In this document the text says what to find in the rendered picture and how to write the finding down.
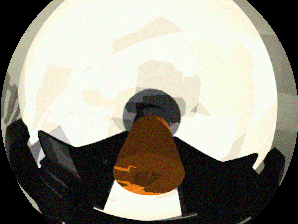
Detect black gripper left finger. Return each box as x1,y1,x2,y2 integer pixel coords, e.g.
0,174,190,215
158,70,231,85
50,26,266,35
37,129,129,210

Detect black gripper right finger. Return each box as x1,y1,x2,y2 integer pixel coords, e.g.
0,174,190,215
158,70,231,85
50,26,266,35
173,136,258,217

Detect orange knob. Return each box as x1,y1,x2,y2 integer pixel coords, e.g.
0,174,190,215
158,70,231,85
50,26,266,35
113,115,185,196

